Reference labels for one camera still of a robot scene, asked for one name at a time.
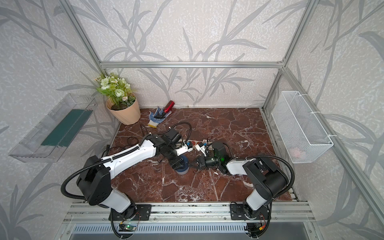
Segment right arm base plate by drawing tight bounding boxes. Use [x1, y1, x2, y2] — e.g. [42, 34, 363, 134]
[229, 202, 270, 221]

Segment pink object in basket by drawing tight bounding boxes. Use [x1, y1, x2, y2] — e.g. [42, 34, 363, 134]
[290, 148, 306, 160]

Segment beige power strip red sockets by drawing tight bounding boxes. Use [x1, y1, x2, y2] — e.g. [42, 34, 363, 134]
[181, 139, 212, 150]

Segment black power strip cord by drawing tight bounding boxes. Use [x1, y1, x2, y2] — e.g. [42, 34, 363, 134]
[98, 122, 149, 160]

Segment aluminium front rail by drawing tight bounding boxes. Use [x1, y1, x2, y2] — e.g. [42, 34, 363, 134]
[63, 202, 315, 224]

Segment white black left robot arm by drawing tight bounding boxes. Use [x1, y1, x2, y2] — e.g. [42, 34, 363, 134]
[61, 128, 193, 218]

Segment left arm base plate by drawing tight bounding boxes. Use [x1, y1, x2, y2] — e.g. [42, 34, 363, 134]
[109, 204, 152, 222]

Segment green mat on shelf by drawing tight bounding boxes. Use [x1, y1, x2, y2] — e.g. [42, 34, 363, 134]
[41, 109, 93, 147]

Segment potted white flower plant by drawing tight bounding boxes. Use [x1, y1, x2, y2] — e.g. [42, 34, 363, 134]
[95, 73, 141, 125]

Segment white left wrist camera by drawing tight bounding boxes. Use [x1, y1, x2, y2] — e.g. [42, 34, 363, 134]
[176, 142, 193, 156]

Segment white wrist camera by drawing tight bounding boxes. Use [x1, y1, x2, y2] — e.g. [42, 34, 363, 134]
[176, 142, 193, 156]
[196, 143, 210, 157]

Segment blue cordless meat grinder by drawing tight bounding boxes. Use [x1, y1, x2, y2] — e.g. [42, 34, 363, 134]
[175, 156, 189, 175]

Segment white wire mesh basket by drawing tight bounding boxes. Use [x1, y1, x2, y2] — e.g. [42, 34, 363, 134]
[272, 91, 334, 164]

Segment clear acrylic wall shelf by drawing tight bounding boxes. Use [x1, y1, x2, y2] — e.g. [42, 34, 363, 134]
[9, 94, 98, 163]

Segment blue white work glove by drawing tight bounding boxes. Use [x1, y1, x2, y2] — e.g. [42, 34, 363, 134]
[148, 107, 172, 128]

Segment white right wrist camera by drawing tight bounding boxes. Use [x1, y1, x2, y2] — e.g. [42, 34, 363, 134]
[196, 143, 210, 157]

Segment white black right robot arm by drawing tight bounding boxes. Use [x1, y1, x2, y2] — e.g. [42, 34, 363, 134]
[196, 141, 295, 219]

